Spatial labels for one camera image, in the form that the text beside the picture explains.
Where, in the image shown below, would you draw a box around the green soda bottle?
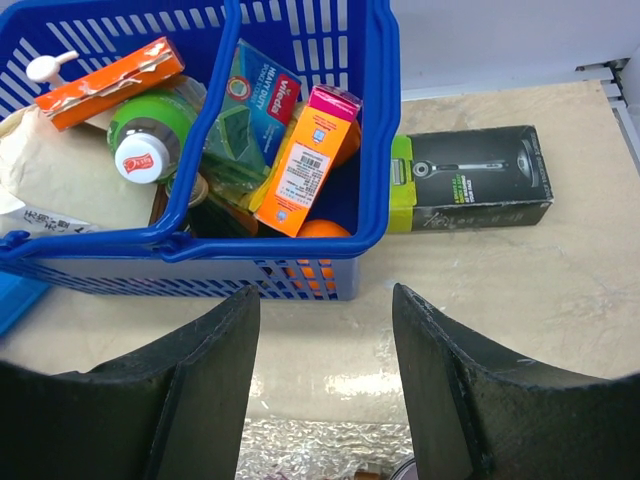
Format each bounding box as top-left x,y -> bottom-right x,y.
107,89 -> 199,184

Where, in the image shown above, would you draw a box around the clear glass tray wooden handles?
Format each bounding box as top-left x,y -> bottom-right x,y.
235,418 -> 413,479

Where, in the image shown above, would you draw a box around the orange cardboard box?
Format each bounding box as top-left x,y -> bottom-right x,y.
35,37 -> 185,131

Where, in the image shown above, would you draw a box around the dark blue shopping basket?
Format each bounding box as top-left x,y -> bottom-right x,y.
1,1 -> 401,301

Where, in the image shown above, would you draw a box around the glass jar gold lid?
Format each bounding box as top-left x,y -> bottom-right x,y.
165,173 -> 209,209

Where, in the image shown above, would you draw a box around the orange fruit in basket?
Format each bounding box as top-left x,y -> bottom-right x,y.
297,219 -> 350,238

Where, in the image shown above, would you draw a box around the green scouring sponge pack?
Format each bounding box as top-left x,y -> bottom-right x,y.
201,40 -> 301,194

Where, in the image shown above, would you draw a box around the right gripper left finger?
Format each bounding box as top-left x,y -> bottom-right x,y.
1,287 -> 260,479

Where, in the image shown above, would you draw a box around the light blue compartment bin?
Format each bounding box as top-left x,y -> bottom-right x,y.
0,272 -> 50,335

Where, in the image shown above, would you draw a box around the crumpled beige paper bag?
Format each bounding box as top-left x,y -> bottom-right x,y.
1,106 -> 156,238

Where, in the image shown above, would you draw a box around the black box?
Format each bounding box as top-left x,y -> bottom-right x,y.
387,125 -> 554,234

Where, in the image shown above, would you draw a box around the pink toothpaste tube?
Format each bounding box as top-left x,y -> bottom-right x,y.
263,472 -> 289,480

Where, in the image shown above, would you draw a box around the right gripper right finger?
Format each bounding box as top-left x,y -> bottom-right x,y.
392,284 -> 639,479

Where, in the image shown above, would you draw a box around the white pump bottle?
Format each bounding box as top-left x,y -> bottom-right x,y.
25,50 -> 79,89

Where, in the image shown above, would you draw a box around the purple translucent cup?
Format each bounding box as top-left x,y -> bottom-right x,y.
389,458 -> 418,480

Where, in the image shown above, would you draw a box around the orange pink snack box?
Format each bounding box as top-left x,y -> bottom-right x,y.
255,85 -> 362,237

